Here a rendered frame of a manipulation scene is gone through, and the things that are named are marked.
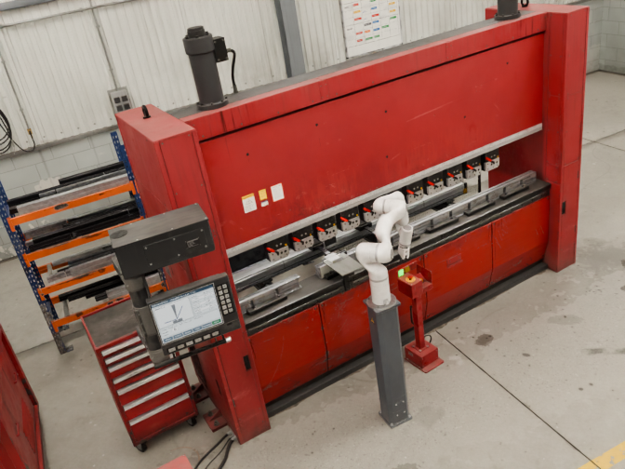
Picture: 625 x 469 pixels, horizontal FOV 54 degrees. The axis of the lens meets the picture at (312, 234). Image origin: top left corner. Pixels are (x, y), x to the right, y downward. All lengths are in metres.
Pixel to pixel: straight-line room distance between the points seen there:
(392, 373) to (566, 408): 1.25
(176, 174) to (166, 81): 4.66
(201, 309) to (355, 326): 1.67
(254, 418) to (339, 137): 2.06
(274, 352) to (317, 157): 1.41
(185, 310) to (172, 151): 0.88
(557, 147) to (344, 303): 2.26
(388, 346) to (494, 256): 1.74
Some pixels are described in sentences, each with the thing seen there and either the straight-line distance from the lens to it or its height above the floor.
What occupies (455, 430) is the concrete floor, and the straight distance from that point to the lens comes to 4.52.
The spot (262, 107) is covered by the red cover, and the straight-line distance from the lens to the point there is 3.88.
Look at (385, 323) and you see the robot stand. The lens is 3.98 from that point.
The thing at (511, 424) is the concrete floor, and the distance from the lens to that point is 4.58.
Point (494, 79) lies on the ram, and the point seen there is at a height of 1.91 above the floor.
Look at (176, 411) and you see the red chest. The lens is 4.74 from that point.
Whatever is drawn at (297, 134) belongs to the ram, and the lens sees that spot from 4.05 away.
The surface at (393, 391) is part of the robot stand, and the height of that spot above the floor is 0.32.
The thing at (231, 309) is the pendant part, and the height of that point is 1.39.
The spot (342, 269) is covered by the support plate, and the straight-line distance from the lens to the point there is 4.37.
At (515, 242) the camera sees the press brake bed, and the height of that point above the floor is 0.46.
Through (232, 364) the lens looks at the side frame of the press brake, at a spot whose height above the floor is 0.70.
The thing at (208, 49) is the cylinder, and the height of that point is 2.64.
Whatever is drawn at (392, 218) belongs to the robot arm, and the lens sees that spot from 3.92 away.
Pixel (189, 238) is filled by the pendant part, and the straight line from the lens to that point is 3.25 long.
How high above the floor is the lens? 3.27
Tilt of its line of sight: 28 degrees down
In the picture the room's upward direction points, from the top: 10 degrees counter-clockwise
